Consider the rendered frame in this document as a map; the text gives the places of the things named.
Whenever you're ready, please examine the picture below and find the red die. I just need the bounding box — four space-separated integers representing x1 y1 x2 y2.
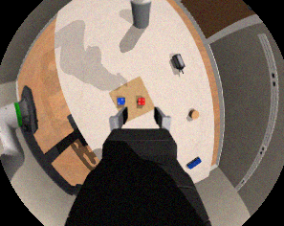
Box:
138 98 145 105

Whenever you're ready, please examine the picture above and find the blue die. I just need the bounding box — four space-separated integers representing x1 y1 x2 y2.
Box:
118 98 125 104

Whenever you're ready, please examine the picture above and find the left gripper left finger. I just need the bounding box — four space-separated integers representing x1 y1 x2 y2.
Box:
108 106 127 131

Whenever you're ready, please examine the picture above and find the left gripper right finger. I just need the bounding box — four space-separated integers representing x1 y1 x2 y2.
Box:
154 106 171 131

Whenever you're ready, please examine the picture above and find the white plastic bottle with blue cap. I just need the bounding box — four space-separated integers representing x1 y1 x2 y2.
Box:
130 0 152 29

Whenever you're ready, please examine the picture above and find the tan flat mat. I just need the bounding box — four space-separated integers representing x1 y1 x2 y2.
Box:
108 76 154 121

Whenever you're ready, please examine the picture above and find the tan cylinder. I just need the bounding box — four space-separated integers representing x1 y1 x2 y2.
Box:
188 109 199 120

